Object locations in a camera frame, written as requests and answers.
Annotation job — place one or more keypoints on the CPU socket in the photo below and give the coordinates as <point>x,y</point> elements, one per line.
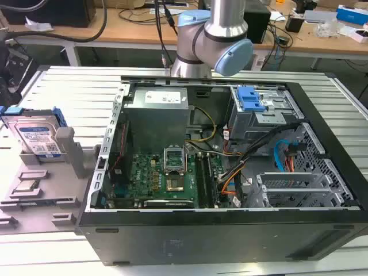
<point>174,184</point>

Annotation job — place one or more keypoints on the wooden desk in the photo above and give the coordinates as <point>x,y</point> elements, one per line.
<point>138,31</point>

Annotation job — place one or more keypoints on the silver CPU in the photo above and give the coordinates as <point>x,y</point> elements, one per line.
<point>27,186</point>

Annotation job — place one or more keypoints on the silver expansion slot bracket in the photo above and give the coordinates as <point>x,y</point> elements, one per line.
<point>299,192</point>
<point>290,176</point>

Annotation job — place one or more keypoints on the black PC case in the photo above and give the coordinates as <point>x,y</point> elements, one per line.
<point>201,244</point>

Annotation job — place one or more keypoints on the black graphics card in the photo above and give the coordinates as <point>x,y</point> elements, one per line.
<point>169,204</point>

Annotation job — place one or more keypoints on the metal disk bay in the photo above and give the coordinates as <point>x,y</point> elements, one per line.
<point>258,120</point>

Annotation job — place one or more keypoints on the grey parts rack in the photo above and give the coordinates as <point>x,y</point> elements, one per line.
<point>43,207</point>

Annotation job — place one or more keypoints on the black computer tower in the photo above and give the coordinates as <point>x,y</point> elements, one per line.
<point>258,23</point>

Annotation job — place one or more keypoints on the large black box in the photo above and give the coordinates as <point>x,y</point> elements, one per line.
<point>49,13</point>

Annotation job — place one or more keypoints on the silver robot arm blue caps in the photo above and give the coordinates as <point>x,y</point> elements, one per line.
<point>224,17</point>

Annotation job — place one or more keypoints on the hard disk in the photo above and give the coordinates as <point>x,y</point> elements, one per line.
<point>34,135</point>

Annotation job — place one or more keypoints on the black case fan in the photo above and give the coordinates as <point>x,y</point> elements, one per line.
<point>120,149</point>

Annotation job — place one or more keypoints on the small black cube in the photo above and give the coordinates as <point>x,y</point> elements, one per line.
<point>293,23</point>

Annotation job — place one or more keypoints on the green motherboard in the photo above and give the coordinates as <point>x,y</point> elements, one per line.
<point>143,178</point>

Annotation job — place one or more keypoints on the grey power supply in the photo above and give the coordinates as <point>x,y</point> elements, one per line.
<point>155,120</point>

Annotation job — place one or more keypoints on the blue cardboard box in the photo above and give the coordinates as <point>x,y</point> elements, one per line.
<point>352,13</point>

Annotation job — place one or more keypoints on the black RAM slot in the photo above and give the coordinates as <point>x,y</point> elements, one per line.
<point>203,181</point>

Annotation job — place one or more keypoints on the blue disk bay latch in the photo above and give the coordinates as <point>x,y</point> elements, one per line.
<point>247,97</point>

